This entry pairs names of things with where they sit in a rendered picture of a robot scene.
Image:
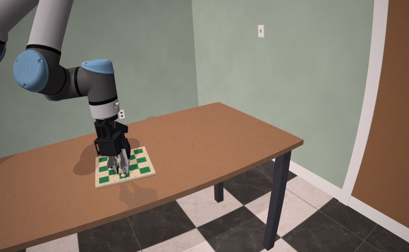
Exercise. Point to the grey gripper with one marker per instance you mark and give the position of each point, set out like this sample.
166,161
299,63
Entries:
111,143

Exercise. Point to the green and cream chessboard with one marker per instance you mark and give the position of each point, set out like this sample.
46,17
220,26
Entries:
139,166

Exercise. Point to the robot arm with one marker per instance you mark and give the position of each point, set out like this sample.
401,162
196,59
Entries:
37,69

